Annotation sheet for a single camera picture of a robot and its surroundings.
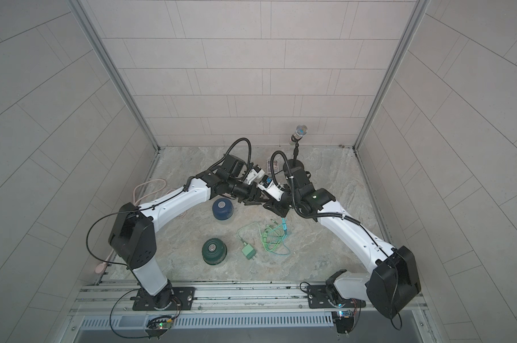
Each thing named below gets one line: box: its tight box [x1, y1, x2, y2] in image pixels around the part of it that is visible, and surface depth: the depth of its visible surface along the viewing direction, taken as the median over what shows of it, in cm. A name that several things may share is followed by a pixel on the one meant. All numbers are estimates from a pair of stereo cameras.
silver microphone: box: [288, 124, 308, 146], surface depth 88 cm
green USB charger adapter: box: [241, 241, 256, 261], surface depth 82 cm
